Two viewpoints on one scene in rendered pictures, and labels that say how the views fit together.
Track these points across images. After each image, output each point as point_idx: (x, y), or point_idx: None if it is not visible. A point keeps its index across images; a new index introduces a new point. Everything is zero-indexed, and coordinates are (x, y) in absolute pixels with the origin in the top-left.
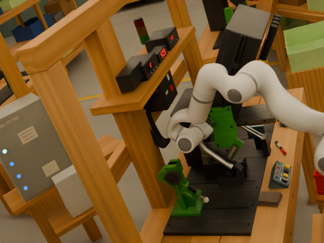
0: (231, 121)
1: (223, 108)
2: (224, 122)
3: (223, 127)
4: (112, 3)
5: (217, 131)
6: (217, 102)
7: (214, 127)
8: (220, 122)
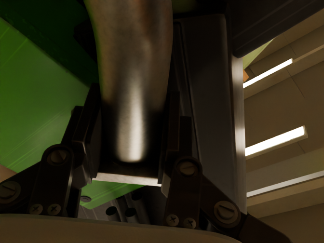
0: (18, 165)
1: (108, 195)
2: (39, 144)
3: (17, 121)
4: None
5: (16, 75)
6: (160, 188)
7: (60, 89)
8: (58, 135)
